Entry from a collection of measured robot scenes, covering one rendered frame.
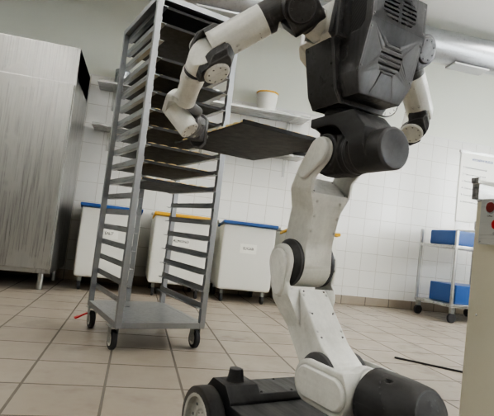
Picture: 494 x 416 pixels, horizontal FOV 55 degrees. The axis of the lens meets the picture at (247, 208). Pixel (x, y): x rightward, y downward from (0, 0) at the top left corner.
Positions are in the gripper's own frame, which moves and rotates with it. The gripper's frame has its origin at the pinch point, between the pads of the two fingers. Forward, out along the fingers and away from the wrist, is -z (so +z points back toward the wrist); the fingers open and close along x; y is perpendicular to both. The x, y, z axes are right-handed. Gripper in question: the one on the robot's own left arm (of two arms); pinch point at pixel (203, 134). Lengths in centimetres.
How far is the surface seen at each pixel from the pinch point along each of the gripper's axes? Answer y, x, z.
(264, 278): 30, -75, -279
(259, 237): 39, -36, -275
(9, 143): 223, 15, -148
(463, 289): -161, -65, -378
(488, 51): -157, 174, -335
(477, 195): -95, -15, 3
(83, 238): 179, -56, -199
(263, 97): 61, 110, -310
